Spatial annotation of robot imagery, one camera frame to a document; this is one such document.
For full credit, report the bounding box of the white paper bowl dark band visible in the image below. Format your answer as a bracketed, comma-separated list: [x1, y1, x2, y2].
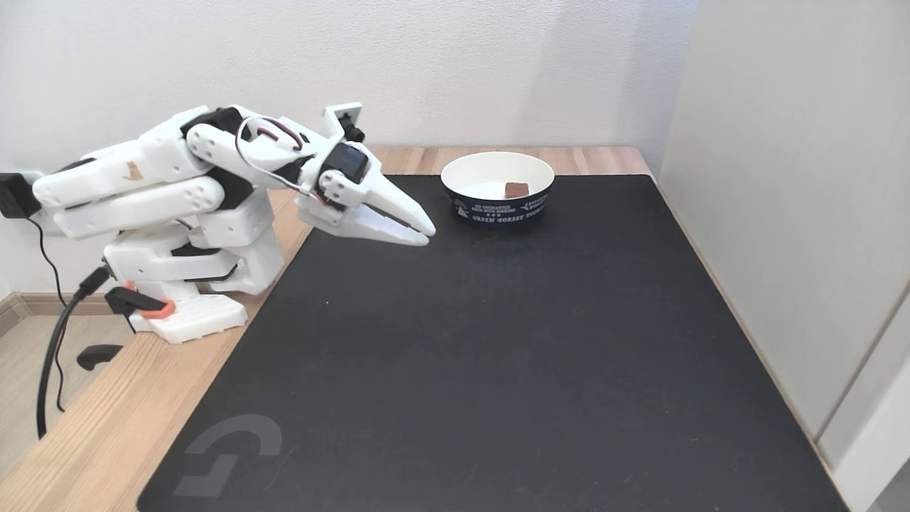
[440, 151, 555, 228]

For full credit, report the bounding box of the black desk mat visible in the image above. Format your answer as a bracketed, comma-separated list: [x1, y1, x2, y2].
[136, 174, 850, 512]

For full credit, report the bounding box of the black orange table clamp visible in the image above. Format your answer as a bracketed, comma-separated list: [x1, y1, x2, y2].
[77, 282, 176, 371]

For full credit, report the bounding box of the black power adapter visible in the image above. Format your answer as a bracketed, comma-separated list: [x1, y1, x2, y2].
[0, 173, 42, 220]

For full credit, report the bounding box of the white cabinet door panel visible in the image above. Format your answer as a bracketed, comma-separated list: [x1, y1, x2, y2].
[654, 0, 910, 512]

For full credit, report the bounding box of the thin black cable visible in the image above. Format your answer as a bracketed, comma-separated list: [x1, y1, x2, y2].
[26, 215, 69, 413]

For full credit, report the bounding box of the white wall outlet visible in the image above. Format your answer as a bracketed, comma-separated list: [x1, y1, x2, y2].
[18, 169, 73, 237]

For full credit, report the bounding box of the thick black cable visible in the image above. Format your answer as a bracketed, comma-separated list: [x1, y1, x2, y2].
[37, 267, 112, 439]

